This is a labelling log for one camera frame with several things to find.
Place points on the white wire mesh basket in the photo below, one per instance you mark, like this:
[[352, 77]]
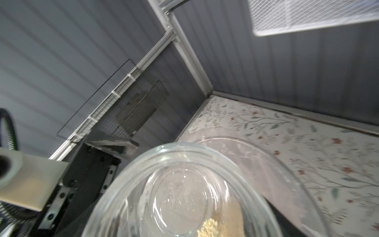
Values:
[[282, 17]]

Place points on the clear plastic bin liner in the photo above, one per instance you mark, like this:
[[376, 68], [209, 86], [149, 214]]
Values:
[[266, 171]]

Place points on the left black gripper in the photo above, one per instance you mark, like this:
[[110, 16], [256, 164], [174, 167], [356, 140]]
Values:
[[89, 174]]

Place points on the grey trash bin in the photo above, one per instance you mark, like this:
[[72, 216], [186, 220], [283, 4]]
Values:
[[296, 183]]

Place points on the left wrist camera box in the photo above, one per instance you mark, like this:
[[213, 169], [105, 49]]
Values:
[[27, 181]]

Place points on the floral table mat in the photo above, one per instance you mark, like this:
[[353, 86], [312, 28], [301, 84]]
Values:
[[338, 166]]

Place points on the oatmeal glass jar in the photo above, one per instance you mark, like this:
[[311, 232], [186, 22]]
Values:
[[182, 190]]

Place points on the black wire basket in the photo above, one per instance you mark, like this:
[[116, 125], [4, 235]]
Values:
[[124, 111]]

